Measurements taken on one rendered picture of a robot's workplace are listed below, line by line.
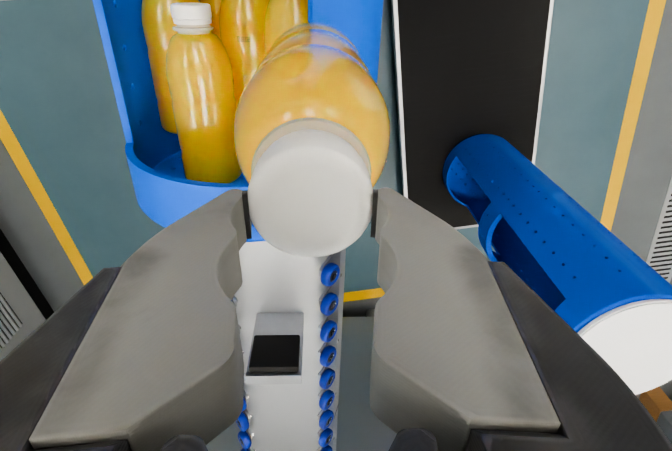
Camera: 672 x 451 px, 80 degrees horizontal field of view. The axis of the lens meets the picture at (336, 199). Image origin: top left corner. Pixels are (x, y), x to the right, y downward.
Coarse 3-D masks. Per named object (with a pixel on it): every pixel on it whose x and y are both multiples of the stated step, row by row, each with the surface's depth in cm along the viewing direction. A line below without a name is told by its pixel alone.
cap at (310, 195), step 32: (288, 160) 11; (320, 160) 11; (352, 160) 12; (256, 192) 12; (288, 192) 12; (320, 192) 12; (352, 192) 12; (256, 224) 12; (288, 224) 12; (320, 224) 13; (352, 224) 12; (320, 256) 13
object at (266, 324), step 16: (256, 320) 83; (272, 320) 83; (288, 320) 84; (256, 336) 78; (272, 336) 78; (288, 336) 78; (256, 352) 74; (272, 352) 74; (288, 352) 75; (256, 368) 72; (272, 368) 72; (288, 368) 72; (256, 384) 73; (272, 384) 73
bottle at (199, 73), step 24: (168, 48) 41; (192, 48) 40; (216, 48) 42; (168, 72) 42; (192, 72) 41; (216, 72) 42; (192, 96) 42; (216, 96) 43; (192, 120) 43; (216, 120) 44; (192, 144) 45; (216, 144) 45; (192, 168) 46; (216, 168) 46
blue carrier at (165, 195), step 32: (96, 0) 38; (128, 0) 44; (320, 0) 32; (352, 0) 34; (128, 32) 45; (352, 32) 35; (128, 64) 45; (128, 96) 45; (128, 128) 44; (160, 128) 52; (128, 160) 42; (160, 160) 53; (160, 192) 39; (192, 192) 37; (160, 224) 41
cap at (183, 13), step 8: (176, 8) 39; (184, 8) 39; (192, 8) 39; (200, 8) 40; (208, 8) 41; (176, 16) 40; (184, 16) 40; (192, 16) 40; (200, 16) 40; (208, 16) 41; (184, 24) 40; (192, 24) 40; (200, 24) 40
